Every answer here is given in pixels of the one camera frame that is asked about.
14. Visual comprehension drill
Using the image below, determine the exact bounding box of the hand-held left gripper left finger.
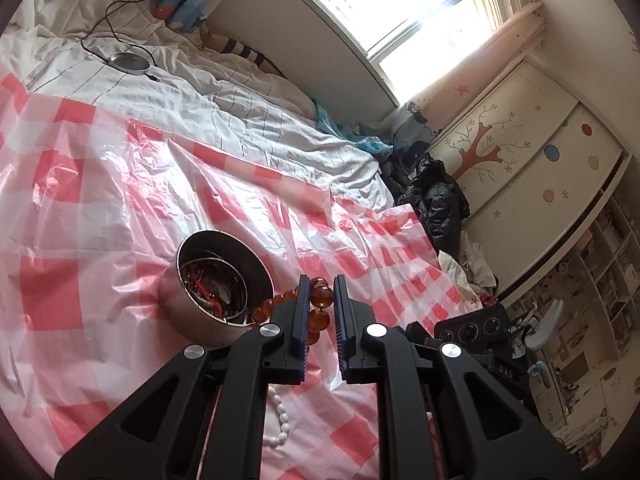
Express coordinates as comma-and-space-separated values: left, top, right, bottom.
54, 274, 313, 480

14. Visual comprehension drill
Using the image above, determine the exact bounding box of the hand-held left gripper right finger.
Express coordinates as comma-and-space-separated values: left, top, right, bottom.
332, 274, 583, 480

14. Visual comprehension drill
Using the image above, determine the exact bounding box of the amber bead bracelet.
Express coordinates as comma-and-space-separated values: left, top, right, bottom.
250, 276, 335, 348

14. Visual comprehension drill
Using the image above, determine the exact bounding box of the white bead bracelet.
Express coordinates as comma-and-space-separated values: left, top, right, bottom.
264, 385, 292, 450

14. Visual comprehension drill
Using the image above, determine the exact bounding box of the red cord bracelet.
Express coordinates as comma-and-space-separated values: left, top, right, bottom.
181, 266, 226, 318

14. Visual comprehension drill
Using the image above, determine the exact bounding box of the round metal tin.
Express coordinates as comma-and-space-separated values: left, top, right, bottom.
157, 230, 275, 348

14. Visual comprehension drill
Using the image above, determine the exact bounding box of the crumpled printed paper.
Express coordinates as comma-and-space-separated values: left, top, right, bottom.
437, 232, 501, 311

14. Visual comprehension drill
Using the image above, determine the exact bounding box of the light blue office chair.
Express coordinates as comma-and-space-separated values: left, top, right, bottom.
522, 300, 566, 391

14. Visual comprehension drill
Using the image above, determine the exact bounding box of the white bookshelf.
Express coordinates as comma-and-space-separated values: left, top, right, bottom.
510, 195, 640, 461

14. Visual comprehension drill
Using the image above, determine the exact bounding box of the black puffer jacket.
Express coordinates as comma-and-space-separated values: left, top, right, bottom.
380, 142, 471, 251

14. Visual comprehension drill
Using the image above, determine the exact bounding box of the wardrobe with tree print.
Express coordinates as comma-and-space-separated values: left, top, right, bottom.
430, 60, 631, 306

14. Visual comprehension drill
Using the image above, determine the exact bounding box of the blue plastic bag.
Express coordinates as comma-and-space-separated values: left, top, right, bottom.
312, 100, 396, 158

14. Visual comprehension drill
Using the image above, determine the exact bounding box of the white striped quilt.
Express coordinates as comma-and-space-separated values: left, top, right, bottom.
0, 0, 396, 211

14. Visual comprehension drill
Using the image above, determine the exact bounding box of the pink checked plastic sheet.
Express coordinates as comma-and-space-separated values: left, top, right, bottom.
0, 72, 496, 480

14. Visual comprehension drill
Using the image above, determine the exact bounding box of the pink curtain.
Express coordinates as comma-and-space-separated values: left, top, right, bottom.
400, 2, 546, 136

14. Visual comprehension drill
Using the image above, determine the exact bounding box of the striped pillow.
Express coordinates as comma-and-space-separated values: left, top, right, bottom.
200, 25, 291, 81

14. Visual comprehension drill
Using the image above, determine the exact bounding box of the round silver disc device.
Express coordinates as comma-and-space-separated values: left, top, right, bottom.
109, 52, 151, 73

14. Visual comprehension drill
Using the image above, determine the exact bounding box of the window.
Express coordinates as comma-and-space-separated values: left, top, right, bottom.
287, 0, 506, 101

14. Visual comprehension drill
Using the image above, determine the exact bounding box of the black charger cable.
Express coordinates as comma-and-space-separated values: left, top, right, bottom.
80, 0, 161, 83

